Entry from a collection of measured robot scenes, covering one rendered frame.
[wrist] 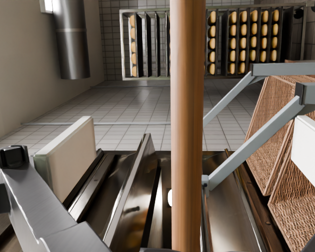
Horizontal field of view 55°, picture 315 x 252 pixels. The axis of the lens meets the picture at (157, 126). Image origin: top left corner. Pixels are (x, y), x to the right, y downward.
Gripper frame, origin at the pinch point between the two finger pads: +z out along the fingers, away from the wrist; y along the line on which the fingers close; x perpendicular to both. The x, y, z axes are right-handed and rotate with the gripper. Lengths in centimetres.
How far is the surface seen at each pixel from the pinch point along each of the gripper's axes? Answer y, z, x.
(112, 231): -22, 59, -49
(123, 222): -21, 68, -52
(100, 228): -33, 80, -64
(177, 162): -1.1, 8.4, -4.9
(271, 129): 18, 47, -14
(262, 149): 44, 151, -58
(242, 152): 12, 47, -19
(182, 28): -0.6, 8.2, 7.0
